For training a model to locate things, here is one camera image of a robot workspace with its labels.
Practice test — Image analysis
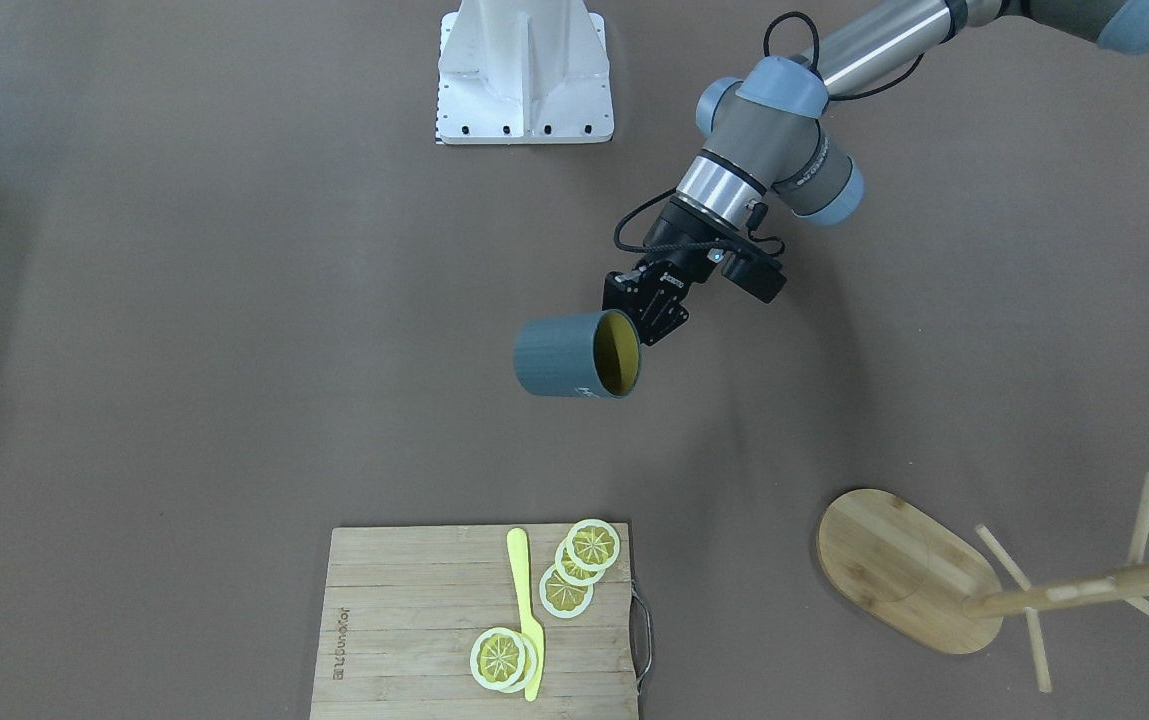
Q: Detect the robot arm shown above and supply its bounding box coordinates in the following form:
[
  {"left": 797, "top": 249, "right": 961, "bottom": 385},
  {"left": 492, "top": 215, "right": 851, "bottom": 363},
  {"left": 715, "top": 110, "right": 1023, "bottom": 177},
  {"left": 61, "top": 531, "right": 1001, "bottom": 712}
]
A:
[{"left": 603, "top": 1, "right": 1149, "bottom": 346}]

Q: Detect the wooden cutting board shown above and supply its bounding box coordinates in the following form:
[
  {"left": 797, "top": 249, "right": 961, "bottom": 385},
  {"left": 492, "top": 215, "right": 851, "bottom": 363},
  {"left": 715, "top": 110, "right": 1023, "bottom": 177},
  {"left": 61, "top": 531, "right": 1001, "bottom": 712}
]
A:
[{"left": 310, "top": 521, "right": 647, "bottom": 719}]

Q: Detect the dark blue mug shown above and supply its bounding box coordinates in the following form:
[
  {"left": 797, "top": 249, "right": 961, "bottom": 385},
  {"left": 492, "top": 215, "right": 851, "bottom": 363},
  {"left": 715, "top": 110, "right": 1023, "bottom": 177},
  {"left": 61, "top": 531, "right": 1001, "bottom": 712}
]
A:
[{"left": 512, "top": 309, "right": 641, "bottom": 398}]

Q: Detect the wooden cup rack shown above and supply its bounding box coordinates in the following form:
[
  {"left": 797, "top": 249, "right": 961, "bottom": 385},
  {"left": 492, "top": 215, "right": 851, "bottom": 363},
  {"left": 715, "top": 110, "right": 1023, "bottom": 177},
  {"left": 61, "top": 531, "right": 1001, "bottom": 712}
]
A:
[{"left": 813, "top": 473, "right": 1149, "bottom": 692}]

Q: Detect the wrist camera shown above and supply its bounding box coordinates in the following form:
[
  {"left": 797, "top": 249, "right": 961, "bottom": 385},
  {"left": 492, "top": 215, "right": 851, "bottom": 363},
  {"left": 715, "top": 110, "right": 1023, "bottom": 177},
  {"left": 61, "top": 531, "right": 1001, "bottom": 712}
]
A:
[{"left": 722, "top": 234, "right": 786, "bottom": 304}]

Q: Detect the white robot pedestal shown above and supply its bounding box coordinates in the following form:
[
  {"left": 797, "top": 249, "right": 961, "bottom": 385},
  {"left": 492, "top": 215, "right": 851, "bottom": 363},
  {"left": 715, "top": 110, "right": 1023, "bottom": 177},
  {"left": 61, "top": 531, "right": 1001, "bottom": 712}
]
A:
[{"left": 434, "top": 1, "right": 615, "bottom": 146}]

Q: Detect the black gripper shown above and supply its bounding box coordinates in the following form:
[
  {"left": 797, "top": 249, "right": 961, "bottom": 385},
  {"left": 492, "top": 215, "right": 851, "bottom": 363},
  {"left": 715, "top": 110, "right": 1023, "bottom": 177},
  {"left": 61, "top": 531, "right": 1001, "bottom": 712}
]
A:
[{"left": 602, "top": 196, "right": 734, "bottom": 346}]

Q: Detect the yellow plastic knife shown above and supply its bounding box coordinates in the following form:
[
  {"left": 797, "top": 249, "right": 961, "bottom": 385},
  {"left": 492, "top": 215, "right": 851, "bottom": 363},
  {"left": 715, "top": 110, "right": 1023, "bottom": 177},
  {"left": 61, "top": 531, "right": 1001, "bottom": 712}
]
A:
[{"left": 506, "top": 527, "right": 546, "bottom": 702}]

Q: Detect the lemon slice by knife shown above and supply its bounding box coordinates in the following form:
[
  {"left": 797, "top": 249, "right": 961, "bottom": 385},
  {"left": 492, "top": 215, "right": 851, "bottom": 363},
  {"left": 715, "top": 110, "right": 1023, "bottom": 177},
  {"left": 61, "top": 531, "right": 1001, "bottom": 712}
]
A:
[{"left": 469, "top": 626, "right": 539, "bottom": 694}]

